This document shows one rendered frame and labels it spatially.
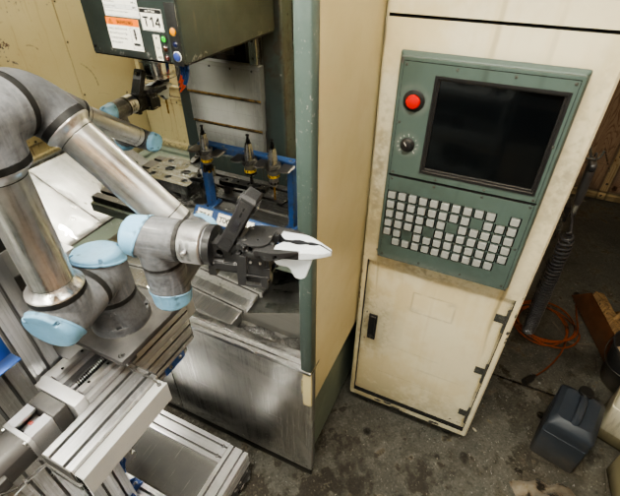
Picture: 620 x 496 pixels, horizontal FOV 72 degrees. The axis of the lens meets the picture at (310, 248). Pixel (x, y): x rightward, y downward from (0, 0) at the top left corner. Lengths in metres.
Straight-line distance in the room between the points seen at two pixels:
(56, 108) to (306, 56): 0.46
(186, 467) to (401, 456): 0.97
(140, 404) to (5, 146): 0.65
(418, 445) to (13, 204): 1.96
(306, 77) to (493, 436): 1.98
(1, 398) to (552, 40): 1.56
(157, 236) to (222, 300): 1.14
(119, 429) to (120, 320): 0.25
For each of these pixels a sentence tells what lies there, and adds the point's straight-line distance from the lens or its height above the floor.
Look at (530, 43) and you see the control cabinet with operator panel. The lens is 1.26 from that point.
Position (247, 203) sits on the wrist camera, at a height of 1.66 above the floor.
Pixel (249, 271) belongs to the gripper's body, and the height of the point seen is 1.54.
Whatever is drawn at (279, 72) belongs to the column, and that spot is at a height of 1.39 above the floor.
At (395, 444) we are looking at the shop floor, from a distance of 2.30.
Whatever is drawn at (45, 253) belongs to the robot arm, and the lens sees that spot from 0.94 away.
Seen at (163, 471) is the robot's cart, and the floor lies 0.21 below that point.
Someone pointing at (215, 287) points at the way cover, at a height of 0.73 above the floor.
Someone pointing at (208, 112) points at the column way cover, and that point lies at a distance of 2.58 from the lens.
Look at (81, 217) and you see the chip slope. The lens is 2.72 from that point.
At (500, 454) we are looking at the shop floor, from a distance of 2.41.
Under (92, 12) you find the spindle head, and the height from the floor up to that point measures 1.73.
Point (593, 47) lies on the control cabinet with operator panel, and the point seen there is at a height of 1.77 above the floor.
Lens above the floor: 2.01
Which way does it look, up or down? 38 degrees down
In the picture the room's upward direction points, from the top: straight up
